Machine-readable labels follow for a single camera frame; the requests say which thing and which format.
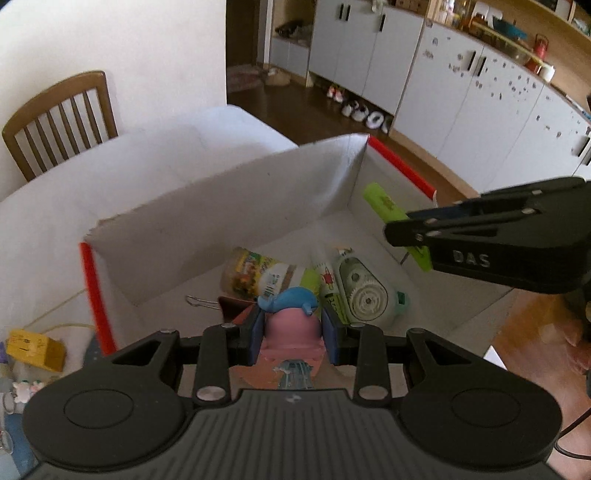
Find white bunny toy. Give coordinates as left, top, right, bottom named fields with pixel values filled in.
left=11, top=378, right=49, bottom=405

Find pink binder clip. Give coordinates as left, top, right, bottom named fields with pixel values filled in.
left=185, top=294, right=260, bottom=326

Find patterned floor rug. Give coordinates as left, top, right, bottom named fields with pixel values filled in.
left=226, top=65, right=267, bottom=93

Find wooden chair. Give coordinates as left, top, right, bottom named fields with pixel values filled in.
left=1, top=70, right=119, bottom=184

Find black cable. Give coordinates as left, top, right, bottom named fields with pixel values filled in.
left=553, top=369, right=591, bottom=460

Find person's right hand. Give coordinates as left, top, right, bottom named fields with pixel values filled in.
left=561, top=316, right=591, bottom=370

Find yellow carton box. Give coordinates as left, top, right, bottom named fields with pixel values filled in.
left=4, top=328, right=68, bottom=373

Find white cardboard box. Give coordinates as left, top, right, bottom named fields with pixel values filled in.
left=78, top=133, right=519, bottom=352

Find black white shoes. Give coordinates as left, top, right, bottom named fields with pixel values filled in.
left=341, top=100, right=370, bottom=122

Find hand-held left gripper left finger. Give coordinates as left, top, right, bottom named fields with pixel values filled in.
left=108, top=308, right=267, bottom=407

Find beige slippers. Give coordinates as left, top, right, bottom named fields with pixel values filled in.
left=263, top=67, right=292, bottom=88

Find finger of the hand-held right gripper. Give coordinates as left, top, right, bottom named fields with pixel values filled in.
left=406, top=177, right=588, bottom=220
left=384, top=205, right=579, bottom=251

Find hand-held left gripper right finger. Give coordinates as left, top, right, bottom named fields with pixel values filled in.
left=321, top=307, right=463, bottom=402

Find white paper sheet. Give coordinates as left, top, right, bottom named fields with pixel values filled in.
left=482, top=346, right=509, bottom=371

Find green tube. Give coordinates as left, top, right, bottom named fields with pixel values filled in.
left=362, top=182, right=435, bottom=274

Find white cabinet wall unit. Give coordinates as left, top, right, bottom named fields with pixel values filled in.
left=270, top=0, right=591, bottom=186

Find white tube with cartoon print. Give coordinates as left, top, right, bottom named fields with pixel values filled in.
left=311, top=251, right=345, bottom=311

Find green packet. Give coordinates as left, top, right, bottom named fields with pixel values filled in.
left=299, top=267, right=352, bottom=325

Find pink doll with blue hat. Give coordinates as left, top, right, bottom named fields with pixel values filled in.
left=231, top=286, right=357, bottom=394

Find grey green correction tape dispenser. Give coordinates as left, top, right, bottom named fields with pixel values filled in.
left=332, top=248, right=411, bottom=326

